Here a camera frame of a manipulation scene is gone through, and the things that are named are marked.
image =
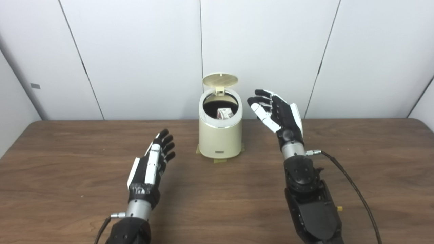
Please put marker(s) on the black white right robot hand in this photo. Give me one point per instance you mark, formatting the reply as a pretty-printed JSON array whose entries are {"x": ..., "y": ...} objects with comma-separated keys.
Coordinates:
[{"x": 284, "y": 115}]

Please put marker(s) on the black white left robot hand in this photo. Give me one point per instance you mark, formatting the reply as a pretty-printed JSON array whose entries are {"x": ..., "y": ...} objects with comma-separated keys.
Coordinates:
[{"x": 147, "y": 179}]

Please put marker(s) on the green white milk carton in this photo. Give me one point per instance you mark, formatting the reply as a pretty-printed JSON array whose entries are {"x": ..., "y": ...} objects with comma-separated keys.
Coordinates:
[{"x": 224, "y": 114}]

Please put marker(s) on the cream-colored bin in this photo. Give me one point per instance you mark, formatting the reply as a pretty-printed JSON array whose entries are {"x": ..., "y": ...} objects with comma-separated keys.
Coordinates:
[{"x": 220, "y": 139}]

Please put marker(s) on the round cream bin lid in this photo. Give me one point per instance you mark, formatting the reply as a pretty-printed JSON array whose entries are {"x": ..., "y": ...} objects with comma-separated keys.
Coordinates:
[{"x": 220, "y": 80}]

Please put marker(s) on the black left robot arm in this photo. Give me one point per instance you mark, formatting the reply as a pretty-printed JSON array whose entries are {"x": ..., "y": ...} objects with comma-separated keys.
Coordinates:
[{"x": 130, "y": 230}]

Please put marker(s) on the gray wall sticker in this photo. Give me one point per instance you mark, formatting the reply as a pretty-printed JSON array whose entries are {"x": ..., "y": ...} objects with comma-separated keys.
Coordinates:
[{"x": 35, "y": 86}]

